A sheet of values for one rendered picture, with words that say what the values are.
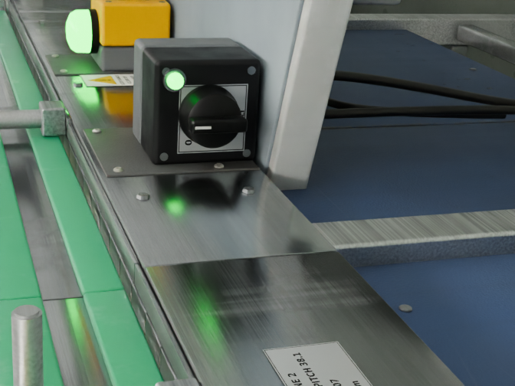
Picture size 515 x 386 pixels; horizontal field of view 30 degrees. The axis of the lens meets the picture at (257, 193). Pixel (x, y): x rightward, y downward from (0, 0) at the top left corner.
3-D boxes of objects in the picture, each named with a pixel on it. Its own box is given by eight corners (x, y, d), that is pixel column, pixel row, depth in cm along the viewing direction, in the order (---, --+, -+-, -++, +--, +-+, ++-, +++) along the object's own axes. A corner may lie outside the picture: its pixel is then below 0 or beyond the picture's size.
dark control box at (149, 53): (231, 130, 81) (131, 134, 78) (236, 36, 78) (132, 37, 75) (261, 162, 73) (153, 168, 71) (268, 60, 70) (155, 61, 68)
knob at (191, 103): (235, 142, 72) (249, 156, 69) (177, 144, 71) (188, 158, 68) (238, 83, 71) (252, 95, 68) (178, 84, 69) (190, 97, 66)
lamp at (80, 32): (92, 47, 101) (63, 48, 100) (92, 4, 99) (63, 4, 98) (99, 57, 97) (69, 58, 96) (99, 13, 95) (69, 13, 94)
